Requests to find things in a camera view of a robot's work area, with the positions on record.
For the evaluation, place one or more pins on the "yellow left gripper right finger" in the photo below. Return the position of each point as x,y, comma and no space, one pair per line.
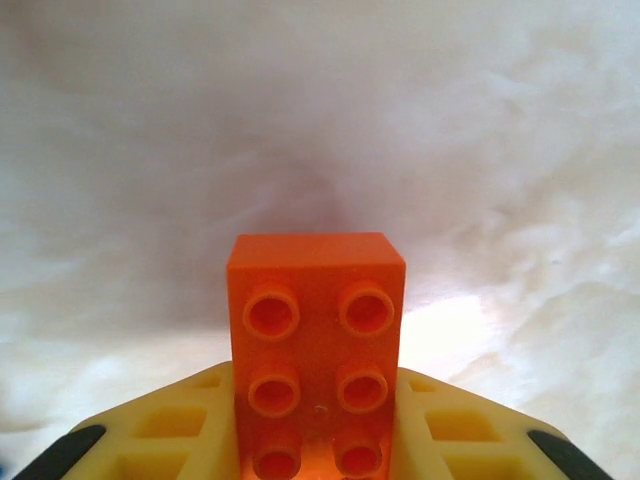
460,425

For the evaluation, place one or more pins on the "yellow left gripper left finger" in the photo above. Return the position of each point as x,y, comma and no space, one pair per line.
170,415

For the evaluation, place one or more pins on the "orange two-by-four lego brick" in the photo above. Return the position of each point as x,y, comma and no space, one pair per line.
315,265

